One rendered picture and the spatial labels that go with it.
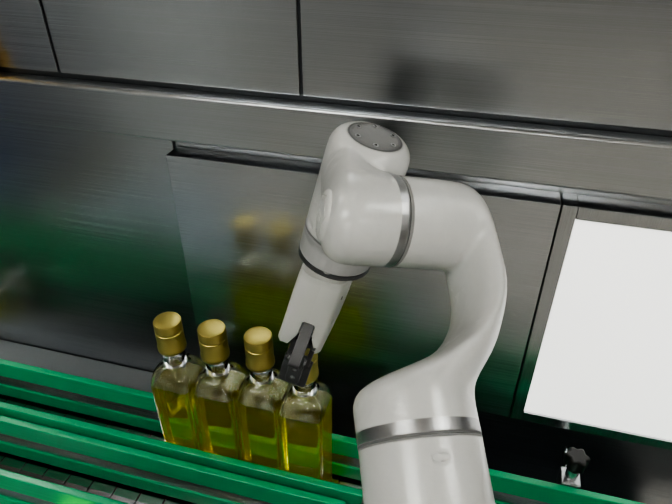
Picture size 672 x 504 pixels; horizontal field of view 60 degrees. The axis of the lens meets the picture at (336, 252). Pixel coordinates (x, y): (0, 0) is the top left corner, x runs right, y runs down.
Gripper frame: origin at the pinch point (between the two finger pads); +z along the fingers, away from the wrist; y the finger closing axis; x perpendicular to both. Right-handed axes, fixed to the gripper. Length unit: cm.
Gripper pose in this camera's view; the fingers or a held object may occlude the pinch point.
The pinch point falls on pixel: (302, 353)
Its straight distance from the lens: 69.0
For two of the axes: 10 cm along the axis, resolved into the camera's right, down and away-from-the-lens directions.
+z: -2.5, 7.6, 6.0
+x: 9.3, 3.5, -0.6
